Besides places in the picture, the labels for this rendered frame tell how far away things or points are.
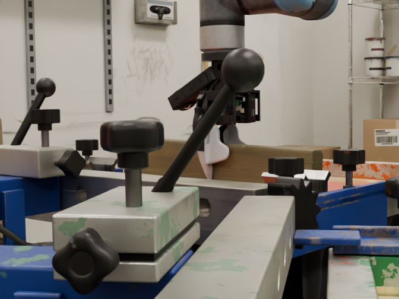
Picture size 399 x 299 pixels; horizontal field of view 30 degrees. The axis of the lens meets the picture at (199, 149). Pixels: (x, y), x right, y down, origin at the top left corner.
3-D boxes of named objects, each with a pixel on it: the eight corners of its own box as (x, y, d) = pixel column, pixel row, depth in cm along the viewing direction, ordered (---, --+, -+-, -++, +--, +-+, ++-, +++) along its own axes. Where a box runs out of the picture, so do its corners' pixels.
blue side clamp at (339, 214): (357, 224, 113) (357, 178, 112) (387, 228, 109) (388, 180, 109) (237, 259, 90) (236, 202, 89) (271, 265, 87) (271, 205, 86)
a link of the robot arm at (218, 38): (190, 27, 123) (220, 30, 129) (190, 55, 123) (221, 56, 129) (225, 24, 118) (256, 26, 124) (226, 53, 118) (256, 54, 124)
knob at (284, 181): (276, 237, 83) (276, 171, 83) (321, 243, 79) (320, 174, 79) (236, 248, 77) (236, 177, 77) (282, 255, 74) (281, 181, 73)
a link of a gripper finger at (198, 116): (197, 150, 121) (202, 96, 121) (190, 149, 122) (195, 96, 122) (215, 152, 125) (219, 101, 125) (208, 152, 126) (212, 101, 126)
